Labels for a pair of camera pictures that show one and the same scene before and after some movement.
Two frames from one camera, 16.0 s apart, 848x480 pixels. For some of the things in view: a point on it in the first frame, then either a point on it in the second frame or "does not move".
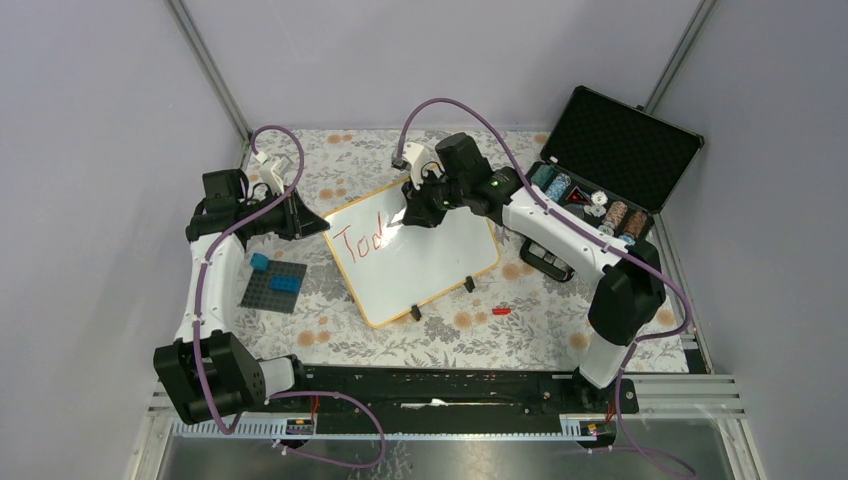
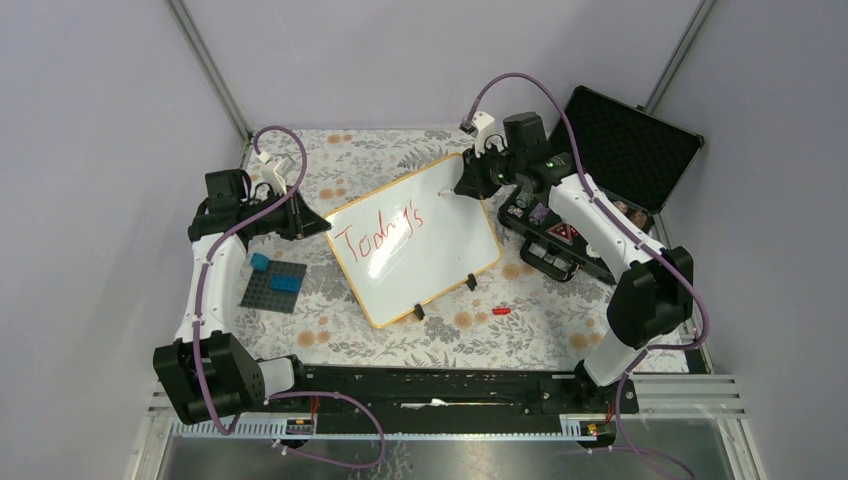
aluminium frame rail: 212,75 does not move
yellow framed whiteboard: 391,268 does not move
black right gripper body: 434,198 -> 490,171
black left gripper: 299,219 does not move
